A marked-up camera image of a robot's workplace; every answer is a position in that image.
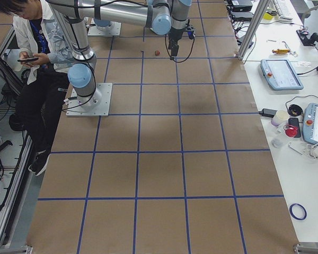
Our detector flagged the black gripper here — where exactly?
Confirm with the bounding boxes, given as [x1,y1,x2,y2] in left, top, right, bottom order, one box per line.
[168,28,195,56]

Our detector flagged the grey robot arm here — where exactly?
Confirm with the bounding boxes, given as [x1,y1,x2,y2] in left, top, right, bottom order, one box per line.
[48,1,195,110]

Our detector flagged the upper teach pendant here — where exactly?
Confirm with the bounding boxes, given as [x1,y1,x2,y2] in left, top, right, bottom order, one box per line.
[260,59,304,90]

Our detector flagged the teach pendant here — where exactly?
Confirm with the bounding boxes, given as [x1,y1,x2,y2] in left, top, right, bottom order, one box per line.
[260,59,304,90]
[302,103,318,144]

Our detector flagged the black power adapter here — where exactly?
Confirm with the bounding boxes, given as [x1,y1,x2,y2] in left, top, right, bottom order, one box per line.
[259,108,277,118]

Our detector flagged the seated person in white shirt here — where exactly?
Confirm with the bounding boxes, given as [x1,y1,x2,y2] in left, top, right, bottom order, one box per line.
[0,1,74,176]

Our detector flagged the white cup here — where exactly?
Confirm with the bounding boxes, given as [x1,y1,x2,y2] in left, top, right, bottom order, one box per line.
[271,110,289,126]

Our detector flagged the black phone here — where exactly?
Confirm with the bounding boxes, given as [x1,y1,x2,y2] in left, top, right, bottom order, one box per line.
[17,57,39,62]

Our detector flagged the lower teach pendant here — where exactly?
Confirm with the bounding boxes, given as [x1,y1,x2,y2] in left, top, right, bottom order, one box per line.
[302,103,318,144]

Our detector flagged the blue tape roll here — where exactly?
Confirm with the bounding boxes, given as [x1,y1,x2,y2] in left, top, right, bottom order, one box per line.
[289,203,307,221]

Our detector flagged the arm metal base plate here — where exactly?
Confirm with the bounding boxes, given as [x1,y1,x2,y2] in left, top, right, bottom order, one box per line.
[87,20,121,37]
[66,83,113,117]

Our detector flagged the aluminium frame post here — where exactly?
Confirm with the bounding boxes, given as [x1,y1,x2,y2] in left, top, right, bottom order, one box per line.
[237,0,270,60]

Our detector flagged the yellow handled tool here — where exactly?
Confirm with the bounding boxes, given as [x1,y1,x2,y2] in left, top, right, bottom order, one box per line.
[272,49,290,55]

